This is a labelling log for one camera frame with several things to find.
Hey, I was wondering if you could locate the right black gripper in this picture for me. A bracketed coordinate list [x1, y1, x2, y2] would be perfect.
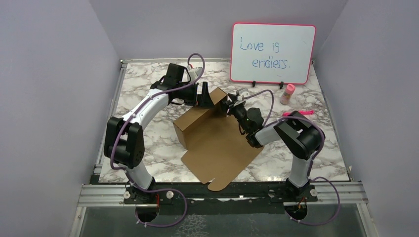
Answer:
[218, 92, 250, 133]

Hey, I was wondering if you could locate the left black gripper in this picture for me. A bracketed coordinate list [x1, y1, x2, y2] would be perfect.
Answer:
[176, 80, 214, 108]

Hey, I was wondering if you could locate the brown cardboard box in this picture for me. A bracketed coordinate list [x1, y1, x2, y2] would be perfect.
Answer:
[173, 87, 263, 192]

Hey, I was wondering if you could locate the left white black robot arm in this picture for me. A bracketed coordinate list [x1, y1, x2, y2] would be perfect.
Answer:
[103, 63, 214, 203]

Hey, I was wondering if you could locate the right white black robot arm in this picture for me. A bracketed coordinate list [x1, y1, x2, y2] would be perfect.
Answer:
[221, 99, 325, 201]

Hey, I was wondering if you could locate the pink capped small bottle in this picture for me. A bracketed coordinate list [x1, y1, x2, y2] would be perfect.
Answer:
[280, 83, 295, 105]

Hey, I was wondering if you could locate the pink framed whiteboard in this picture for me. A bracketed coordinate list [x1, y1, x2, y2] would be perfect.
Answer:
[230, 22, 317, 85]

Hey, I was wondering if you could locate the pink marker pen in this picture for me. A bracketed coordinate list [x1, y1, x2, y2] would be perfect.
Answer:
[282, 110, 315, 117]

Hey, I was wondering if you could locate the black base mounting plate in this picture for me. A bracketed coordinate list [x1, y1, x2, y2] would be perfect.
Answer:
[123, 182, 318, 216]

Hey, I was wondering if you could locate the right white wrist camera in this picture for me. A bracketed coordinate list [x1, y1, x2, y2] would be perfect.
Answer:
[235, 88, 250, 101]

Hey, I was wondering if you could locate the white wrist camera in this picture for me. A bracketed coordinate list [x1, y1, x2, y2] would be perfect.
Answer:
[235, 88, 250, 101]
[186, 65, 203, 81]

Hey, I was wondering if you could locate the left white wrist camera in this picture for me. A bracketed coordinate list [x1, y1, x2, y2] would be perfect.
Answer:
[186, 65, 203, 81]

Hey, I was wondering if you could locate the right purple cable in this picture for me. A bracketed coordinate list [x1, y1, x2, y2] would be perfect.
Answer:
[240, 89, 341, 227]

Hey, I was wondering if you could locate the purple cable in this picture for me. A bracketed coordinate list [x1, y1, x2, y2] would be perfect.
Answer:
[240, 89, 341, 227]
[110, 53, 189, 228]

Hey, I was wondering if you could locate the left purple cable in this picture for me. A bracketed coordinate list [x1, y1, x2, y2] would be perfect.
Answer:
[110, 53, 189, 228]

